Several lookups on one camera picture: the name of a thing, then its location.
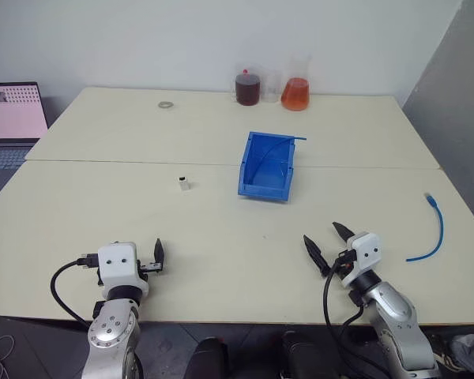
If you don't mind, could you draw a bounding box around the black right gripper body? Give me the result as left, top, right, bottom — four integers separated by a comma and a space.
325, 238, 356, 278

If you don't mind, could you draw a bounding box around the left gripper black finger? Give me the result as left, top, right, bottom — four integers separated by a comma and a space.
153, 237, 168, 274

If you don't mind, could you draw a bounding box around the grey black shoe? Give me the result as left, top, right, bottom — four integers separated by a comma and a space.
430, 333, 474, 372

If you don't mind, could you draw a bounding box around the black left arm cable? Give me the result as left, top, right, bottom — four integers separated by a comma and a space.
50, 254, 100, 329

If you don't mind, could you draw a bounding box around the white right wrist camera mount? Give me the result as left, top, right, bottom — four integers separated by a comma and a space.
340, 231, 382, 290

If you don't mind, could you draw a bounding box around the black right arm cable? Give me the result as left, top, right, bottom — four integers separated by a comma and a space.
322, 252, 384, 374

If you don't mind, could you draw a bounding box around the flask with orange liquid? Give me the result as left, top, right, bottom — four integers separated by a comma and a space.
280, 53, 314, 112

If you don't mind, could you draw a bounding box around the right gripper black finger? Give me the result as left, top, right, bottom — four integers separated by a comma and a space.
303, 235, 330, 279
331, 221, 354, 243

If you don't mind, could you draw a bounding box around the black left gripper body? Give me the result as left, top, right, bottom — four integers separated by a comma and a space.
137, 259, 164, 276

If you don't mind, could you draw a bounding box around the blue plastic storage bin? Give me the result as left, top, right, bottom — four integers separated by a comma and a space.
236, 130, 298, 204

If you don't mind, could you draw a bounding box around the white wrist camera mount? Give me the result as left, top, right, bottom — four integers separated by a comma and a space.
96, 241, 150, 296
340, 231, 382, 290

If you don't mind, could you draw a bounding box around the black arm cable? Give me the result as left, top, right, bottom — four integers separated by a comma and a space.
50, 254, 100, 329
322, 252, 384, 374

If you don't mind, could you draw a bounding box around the open laptop with pink screen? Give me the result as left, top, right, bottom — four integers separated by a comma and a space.
0, 81, 51, 198

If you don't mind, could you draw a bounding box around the beaker with dark brown liquid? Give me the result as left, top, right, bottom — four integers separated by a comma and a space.
233, 62, 262, 107

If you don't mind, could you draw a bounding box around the empty clear glass beaker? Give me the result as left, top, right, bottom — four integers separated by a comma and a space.
263, 70, 283, 104

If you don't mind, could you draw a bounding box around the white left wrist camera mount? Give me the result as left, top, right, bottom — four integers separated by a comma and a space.
96, 241, 150, 296

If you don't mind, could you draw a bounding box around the thin blue cable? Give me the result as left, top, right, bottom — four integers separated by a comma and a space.
252, 135, 307, 181

